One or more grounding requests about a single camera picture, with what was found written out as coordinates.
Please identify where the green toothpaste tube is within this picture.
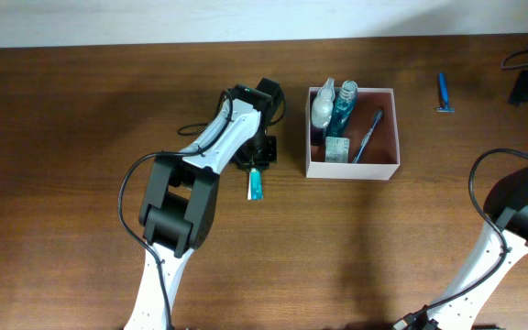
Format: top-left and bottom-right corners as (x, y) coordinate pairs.
(247, 168), (263, 201)

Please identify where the purple foam soap dispenser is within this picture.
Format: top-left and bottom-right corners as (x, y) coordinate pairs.
(311, 78), (336, 146)

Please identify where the green soap bar box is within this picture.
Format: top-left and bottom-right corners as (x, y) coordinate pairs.
(324, 137), (350, 163)

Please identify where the blue mouthwash bottle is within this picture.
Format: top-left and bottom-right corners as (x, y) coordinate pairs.
(326, 81), (358, 138)

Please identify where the blue disposable razor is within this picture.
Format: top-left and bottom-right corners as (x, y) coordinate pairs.
(436, 72), (455, 113)

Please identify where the blue white toothbrush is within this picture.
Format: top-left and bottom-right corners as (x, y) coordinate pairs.
(352, 107), (384, 163)

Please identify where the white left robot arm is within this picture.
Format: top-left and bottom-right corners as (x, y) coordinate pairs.
(126, 78), (286, 329)

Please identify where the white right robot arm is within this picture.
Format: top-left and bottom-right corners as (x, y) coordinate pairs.
(392, 148), (528, 329)

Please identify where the pink open cardboard box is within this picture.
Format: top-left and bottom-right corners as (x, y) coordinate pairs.
(304, 87), (401, 181)

